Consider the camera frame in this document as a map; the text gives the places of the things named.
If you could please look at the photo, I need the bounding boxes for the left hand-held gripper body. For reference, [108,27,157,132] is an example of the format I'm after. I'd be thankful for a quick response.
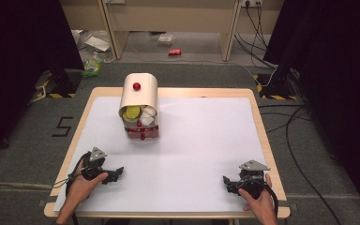
[81,146,116,185]

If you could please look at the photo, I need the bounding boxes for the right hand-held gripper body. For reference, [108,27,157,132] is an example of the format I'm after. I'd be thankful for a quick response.
[235,159,271,200]

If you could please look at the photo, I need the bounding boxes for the cream cabinet with red knobs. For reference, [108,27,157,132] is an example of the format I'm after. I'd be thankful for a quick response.
[118,72,160,142]

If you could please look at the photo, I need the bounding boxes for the person's left hand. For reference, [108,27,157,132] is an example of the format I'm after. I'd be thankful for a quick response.
[65,162,109,207]

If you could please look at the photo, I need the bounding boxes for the person's right hand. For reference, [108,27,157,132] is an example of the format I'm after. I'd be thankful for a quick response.
[237,173,278,219]

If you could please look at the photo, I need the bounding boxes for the white paper sheet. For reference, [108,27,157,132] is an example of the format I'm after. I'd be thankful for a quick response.
[53,96,284,214]

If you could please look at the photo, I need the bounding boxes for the wooden table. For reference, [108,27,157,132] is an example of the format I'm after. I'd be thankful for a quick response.
[43,87,292,219]

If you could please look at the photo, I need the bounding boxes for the white cup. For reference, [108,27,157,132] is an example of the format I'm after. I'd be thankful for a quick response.
[139,112,156,127]
[142,105,158,117]

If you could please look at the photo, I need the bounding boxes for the black stand base striped tape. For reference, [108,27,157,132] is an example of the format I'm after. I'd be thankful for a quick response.
[252,72,300,101]
[32,68,83,99]

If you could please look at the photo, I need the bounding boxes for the green packet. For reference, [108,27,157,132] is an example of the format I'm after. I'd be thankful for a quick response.
[81,59,104,79]

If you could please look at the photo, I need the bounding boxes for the black curtain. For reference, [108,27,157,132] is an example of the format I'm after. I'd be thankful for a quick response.
[262,0,360,217]
[0,0,85,163]

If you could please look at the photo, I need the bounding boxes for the clear plastic box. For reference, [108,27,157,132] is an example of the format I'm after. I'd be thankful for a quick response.
[157,33,175,48]

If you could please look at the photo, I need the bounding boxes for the beige desk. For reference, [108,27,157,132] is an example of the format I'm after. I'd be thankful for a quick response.
[59,0,285,62]

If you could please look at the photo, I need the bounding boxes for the left hand-held gripper cable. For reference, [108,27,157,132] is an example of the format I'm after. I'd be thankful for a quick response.
[52,153,90,225]

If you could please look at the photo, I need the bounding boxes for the hand-held gripper cable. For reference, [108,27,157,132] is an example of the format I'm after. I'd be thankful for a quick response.
[52,153,90,225]
[262,182,279,219]

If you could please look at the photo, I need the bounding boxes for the right hand-held gripper cable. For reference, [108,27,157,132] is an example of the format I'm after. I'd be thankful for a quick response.
[262,182,279,219]

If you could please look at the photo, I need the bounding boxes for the black floor cables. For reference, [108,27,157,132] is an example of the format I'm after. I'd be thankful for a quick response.
[257,104,345,225]

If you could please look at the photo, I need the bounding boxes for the black cables at socket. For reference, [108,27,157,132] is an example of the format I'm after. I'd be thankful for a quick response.
[233,2,278,70]

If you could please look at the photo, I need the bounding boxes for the white wall socket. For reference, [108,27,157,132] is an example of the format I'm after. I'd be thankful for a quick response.
[240,0,263,8]

